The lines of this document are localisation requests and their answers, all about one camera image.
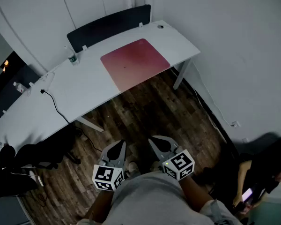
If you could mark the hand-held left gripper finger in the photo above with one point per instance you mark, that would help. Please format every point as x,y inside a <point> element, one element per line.
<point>105,155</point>
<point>122,159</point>

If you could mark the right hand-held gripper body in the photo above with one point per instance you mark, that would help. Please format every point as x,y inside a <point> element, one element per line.
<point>179,164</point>

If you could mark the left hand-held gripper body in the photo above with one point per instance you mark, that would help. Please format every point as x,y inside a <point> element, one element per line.
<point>105,177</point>

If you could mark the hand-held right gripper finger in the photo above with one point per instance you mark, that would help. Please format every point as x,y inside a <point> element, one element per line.
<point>172,144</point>
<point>157,155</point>

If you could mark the red desk mat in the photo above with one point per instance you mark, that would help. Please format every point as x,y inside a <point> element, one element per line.
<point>133,62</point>

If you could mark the person's right forearm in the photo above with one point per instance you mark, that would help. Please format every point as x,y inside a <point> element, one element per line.
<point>194,196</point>

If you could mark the person's left forearm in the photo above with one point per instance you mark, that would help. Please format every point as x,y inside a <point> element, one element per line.
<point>100,205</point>

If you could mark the person's right shoe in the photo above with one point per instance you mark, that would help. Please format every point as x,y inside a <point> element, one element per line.
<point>155,166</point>

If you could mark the person's shoe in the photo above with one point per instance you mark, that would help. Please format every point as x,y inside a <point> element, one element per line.
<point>155,166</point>
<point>132,167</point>

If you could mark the person's left shoe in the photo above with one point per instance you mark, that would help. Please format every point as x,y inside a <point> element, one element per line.
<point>132,167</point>

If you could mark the white desk leg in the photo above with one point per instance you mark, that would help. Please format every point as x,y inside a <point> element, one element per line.
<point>91,123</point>
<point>181,75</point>

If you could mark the person's grey shirt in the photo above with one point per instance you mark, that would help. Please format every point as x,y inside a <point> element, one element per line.
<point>152,200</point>

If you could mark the black office chair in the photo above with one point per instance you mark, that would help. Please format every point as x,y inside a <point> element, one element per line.
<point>39,152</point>

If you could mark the white floor power strip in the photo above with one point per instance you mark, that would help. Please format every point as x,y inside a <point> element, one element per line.
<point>36,178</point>

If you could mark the white desk power strip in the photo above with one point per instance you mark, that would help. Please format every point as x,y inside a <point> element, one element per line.
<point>47,76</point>

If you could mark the green label water bottle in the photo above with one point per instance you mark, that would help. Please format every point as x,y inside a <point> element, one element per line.
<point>72,58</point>

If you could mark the grey cabinet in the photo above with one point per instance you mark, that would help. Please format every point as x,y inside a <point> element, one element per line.
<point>7,211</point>

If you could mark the white partition clip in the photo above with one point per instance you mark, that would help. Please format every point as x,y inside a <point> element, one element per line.
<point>140,25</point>
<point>84,48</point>

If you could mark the red label water bottle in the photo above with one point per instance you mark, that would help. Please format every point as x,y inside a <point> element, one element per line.
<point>19,87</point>

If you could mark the short dark desk partition panel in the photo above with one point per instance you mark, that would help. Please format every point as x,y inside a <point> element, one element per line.
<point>18,78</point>

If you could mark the long dark desk partition panel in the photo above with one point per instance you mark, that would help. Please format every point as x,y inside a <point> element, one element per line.
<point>107,27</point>

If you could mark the white wall outlet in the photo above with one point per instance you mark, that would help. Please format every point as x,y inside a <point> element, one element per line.
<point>235,124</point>

